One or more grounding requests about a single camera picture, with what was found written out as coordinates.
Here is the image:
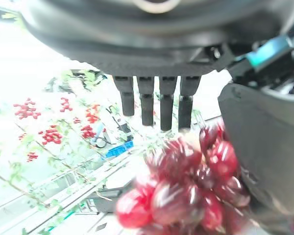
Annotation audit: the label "dark grey box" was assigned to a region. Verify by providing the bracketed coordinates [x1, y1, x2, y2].
[87, 187, 129, 213]

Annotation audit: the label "white and black device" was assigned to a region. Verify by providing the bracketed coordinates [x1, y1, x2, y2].
[105, 105, 133, 135]

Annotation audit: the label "black round ring object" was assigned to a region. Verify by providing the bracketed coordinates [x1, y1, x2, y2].
[91, 122, 111, 149]

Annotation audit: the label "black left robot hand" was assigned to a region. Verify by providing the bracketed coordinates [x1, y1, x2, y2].
[21, 0, 294, 235]

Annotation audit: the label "bunch of red grapes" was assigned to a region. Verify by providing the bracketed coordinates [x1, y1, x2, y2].
[115, 121, 294, 235]

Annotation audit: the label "branches with red berries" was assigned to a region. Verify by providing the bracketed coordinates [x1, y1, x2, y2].
[0, 70, 162, 235]

